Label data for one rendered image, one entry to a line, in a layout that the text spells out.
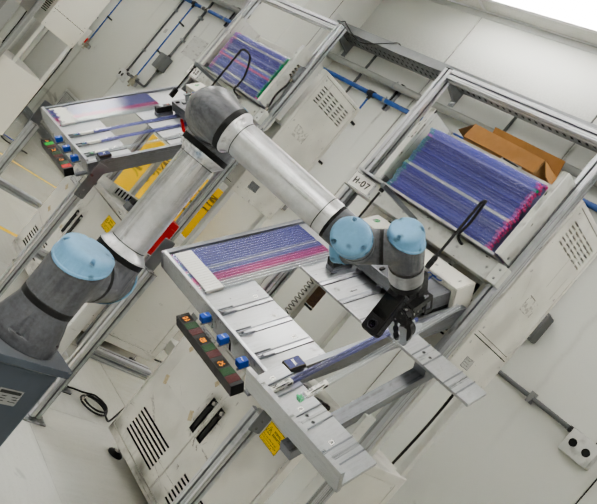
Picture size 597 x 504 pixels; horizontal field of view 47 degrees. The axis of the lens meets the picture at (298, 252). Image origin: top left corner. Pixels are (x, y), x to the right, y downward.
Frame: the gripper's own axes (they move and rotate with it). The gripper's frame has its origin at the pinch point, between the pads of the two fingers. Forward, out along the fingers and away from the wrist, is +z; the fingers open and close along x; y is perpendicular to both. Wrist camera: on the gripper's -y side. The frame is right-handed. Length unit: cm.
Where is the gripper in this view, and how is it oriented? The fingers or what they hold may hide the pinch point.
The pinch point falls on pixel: (397, 340)
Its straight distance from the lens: 162.5
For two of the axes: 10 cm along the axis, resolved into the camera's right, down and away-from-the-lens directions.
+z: 1.0, 7.0, 7.1
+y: 7.9, -4.9, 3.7
